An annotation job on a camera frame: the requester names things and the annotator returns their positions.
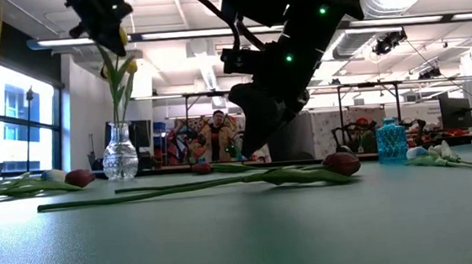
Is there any colourful patchwork quilt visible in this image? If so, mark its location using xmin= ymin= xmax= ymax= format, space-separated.
xmin=165 ymin=113 xmax=250 ymax=167

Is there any large dark-framed window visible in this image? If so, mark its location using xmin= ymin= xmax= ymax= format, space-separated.
xmin=0 ymin=56 xmax=67 ymax=177

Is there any background workbench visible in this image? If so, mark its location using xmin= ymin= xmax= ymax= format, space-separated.
xmin=406 ymin=125 xmax=472 ymax=150

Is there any dark computer monitor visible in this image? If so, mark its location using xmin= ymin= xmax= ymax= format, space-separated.
xmin=438 ymin=95 xmax=472 ymax=132

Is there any white patterned cloth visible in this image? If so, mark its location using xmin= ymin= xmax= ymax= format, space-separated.
xmin=310 ymin=105 xmax=390 ymax=160

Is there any clear glass vase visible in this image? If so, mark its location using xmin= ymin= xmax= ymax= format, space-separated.
xmin=98 ymin=119 xmax=141 ymax=184

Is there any black monitor screen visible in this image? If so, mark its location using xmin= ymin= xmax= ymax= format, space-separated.
xmin=103 ymin=118 xmax=154 ymax=160

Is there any white artificial tulip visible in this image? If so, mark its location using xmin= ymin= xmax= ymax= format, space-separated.
xmin=0 ymin=167 xmax=69 ymax=196
xmin=426 ymin=137 xmax=472 ymax=177
xmin=405 ymin=141 xmax=472 ymax=182

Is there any red artificial tulip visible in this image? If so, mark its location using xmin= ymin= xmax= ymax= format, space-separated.
xmin=34 ymin=149 xmax=364 ymax=214
xmin=0 ymin=166 xmax=98 ymax=199
xmin=190 ymin=156 xmax=278 ymax=178

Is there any black metal frame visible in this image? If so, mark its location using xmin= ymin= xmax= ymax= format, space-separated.
xmin=181 ymin=88 xmax=239 ymax=166
xmin=335 ymin=79 xmax=404 ymax=129

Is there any long overhead light bar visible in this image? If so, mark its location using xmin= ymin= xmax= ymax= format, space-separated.
xmin=25 ymin=5 xmax=472 ymax=55

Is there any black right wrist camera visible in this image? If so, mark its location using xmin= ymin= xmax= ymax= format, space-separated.
xmin=220 ymin=45 xmax=260 ymax=77

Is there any black ceiling spotlight cluster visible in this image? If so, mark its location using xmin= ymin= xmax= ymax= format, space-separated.
xmin=416 ymin=66 xmax=443 ymax=81

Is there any blue glass vase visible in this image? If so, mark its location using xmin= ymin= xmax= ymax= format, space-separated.
xmin=374 ymin=115 xmax=411 ymax=166

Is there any black pole stand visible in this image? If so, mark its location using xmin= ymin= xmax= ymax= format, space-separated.
xmin=19 ymin=86 xmax=41 ymax=174

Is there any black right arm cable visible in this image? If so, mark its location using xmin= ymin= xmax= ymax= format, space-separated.
xmin=172 ymin=0 xmax=242 ymax=55

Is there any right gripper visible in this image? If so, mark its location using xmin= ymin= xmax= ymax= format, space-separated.
xmin=226 ymin=77 xmax=316 ymax=160

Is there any red-capped figure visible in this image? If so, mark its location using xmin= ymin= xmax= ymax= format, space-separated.
xmin=355 ymin=116 xmax=374 ymax=130

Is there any person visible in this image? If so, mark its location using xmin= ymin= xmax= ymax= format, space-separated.
xmin=198 ymin=108 xmax=239 ymax=164

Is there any black curtain panel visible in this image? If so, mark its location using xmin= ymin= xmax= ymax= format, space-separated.
xmin=264 ymin=111 xmax=316 ymax=163

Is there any green leaf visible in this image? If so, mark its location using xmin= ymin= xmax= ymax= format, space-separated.
xmin=113 ymin=163 xmax=329 ymax=197

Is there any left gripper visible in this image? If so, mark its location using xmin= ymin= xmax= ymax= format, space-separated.
xmin=64 ymin=0 xmax=138 ymax=61

